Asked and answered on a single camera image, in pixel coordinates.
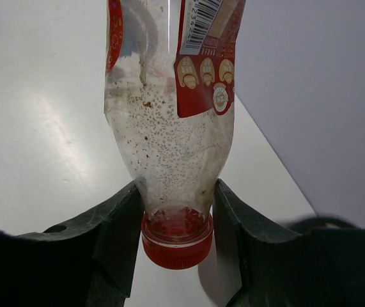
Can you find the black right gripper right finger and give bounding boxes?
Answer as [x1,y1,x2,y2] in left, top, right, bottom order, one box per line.
[213,180,365,306]

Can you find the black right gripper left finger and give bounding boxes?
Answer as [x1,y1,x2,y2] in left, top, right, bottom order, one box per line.
[0,183,143,306]

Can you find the red cap clear bottle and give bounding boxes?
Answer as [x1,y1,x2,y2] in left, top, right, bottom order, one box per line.
[104,0,245,270]

